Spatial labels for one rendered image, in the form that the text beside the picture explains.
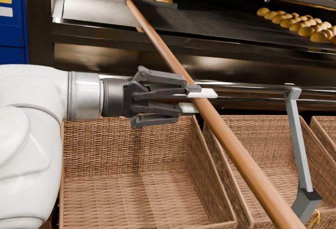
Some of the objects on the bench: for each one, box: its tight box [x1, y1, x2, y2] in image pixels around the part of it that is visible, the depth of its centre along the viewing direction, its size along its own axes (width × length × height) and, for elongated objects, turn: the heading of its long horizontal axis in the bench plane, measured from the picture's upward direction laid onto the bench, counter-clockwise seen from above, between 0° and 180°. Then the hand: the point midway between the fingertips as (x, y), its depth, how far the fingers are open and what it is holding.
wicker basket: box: [199, 115, 336, 229], centre depth 122 cm, size 49×56×28 cm
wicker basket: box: [57, 113, 239, 229], centre depth 102 cm, size 49×56×28 cm
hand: (198, 100), depth 60 cm, fingers closed on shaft, 3 cm apart
